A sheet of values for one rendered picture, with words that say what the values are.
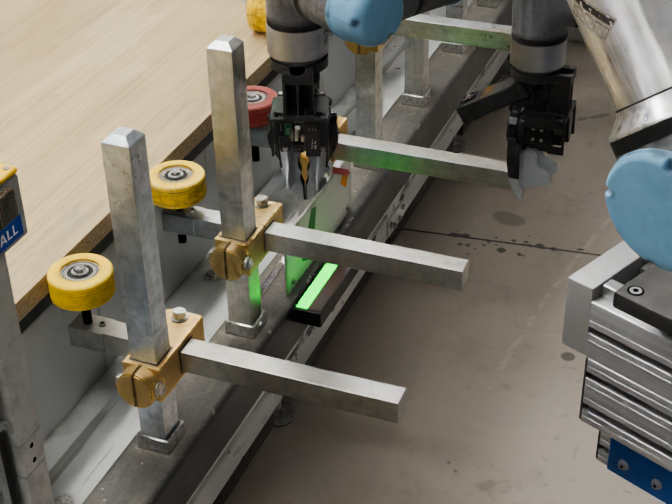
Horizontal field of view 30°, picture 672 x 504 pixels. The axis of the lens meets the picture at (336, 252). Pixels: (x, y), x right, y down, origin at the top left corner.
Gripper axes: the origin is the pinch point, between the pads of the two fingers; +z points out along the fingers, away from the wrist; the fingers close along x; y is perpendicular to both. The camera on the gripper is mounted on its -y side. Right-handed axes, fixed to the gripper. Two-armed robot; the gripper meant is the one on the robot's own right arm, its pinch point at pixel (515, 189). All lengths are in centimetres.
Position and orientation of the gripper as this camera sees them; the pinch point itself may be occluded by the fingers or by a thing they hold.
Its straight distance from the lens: 184.5
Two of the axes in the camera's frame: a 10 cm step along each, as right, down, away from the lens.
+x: 3.7, -5.2, 7.7
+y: 9.3, 1.8, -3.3
